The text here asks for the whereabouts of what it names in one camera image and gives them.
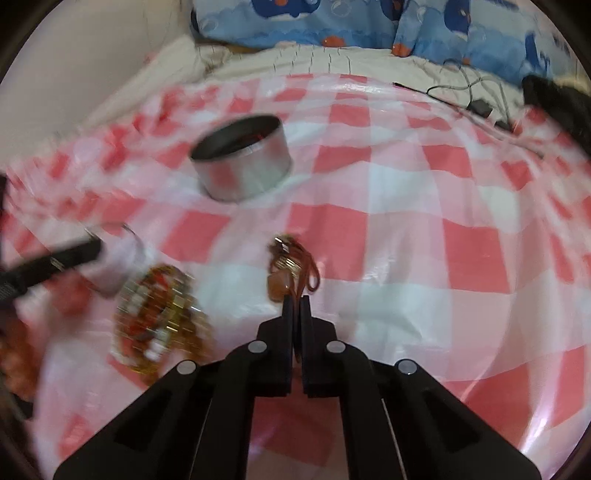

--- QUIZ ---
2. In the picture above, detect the heap of beaded bracelets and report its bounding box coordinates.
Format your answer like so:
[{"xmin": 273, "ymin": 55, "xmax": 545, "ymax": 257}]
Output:
[{"xmin": 111, "ymin": 264, "xmax": 215, "ymax": 384}]

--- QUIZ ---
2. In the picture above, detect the blue whale print pillow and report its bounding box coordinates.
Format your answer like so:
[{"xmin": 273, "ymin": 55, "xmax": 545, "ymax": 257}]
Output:
[
  {"xmin": 191, "ymin": 0, "xmax": 403, "ymax": 49},
  {"xmin": 392, "ymin": 0, "xmax": 557, "ymax": 86}
]

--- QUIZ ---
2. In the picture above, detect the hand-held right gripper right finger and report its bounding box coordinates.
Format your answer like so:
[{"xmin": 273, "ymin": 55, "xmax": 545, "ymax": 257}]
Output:
[{"xmin": 300, "ymin": 296, "xmax": 539, "ymax": 480}]

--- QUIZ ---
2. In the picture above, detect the red white checked plastic tablecloth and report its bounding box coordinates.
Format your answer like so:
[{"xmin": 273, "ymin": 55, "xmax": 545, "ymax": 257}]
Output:
[{"xmin": 0, "ymin": 74, "xmax": 591, "ymax": 480}]

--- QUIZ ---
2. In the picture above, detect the white striped bed sheet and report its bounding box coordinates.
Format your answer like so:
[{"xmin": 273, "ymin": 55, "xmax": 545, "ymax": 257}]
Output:
[{"xmin": 196, "ymin": 44, "xmax": 527, "ymax": 121}]

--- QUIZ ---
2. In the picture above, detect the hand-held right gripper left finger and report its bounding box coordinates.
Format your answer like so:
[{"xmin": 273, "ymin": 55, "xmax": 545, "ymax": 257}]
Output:
[{"xmin": 53, "ymin": 296, "xmax": 296, "ymax": 480}]

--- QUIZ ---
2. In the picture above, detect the black jacket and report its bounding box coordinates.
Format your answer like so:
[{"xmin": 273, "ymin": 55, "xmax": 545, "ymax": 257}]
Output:
[{"xmin": 522, "ymin": 74, "xmax": 591, "ymax": 154}]

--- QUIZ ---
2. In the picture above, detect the white bead bracelet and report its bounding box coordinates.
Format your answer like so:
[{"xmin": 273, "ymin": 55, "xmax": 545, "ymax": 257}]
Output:
[{"xmin": 90, "ymin": 240, "xmax": 151, "ymax": 297}]

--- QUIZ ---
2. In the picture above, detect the black charger cable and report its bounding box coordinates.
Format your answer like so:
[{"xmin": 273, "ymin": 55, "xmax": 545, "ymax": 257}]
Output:
[{"xmin": 392, "ymin": 69, "xmax": 546, "ymax": 160}]

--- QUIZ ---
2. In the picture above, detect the brown bead jewellery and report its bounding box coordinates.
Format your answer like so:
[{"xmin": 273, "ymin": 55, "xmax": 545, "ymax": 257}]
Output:
[{"xmin": 85, "ymin": 222, "xmax": 148, "ymax": 259}]

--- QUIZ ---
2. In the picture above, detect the round silver metal tin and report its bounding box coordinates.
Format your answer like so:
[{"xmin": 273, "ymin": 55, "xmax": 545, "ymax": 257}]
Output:
[{"xmin": 188, "ymin": 114, "xmax": 293, "ymax": 203}]

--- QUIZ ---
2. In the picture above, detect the brown cord pendant necklace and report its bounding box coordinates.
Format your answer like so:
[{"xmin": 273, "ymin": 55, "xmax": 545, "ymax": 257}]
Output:
[{"xmin": 267, "ymin": 234, "xmax": 322, "ymax": 306}]

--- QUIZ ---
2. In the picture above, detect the orange bead bracelet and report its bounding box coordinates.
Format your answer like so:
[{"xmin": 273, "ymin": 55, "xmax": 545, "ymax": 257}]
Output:
[{"xmin": 0, "ymin": 318, "xmax": 41, "ymax": 398}]

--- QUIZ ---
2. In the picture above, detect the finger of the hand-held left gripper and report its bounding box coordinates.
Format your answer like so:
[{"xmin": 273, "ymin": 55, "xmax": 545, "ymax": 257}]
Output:
[{"xmin": 0, "ymin": 237, "xmax": 104, "ymax": 304}]

